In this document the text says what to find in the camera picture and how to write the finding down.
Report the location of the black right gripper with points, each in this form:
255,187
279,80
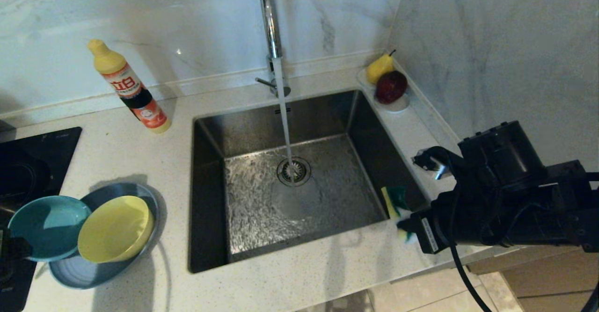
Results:
454,223

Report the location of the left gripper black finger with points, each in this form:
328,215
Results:
18,250

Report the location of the green and yellow sponge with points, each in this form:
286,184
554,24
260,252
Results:
395,197

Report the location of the teal bowl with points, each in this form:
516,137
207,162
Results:
47,228

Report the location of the yellow dish soap bottle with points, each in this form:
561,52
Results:
133,92

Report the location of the metal sink drain strainer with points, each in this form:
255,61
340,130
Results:
302,171

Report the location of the stainless steel sink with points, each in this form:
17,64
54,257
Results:
327,115

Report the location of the grey-blue plate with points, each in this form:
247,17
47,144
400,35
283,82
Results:
89,274

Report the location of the black induction cooktop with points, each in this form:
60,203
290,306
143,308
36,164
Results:
28,167

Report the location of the yellow bowl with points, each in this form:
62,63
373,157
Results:
114,230

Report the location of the dark red apple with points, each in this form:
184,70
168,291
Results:
390,87

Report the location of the light wood cabinet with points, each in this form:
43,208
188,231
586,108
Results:
552,279

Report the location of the yellow pear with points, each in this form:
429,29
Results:
376,70

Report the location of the running water stream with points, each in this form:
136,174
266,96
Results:
283,115

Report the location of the chrome kitchen faucet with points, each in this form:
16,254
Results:
271,22

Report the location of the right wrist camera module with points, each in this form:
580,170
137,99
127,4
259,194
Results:
433,162

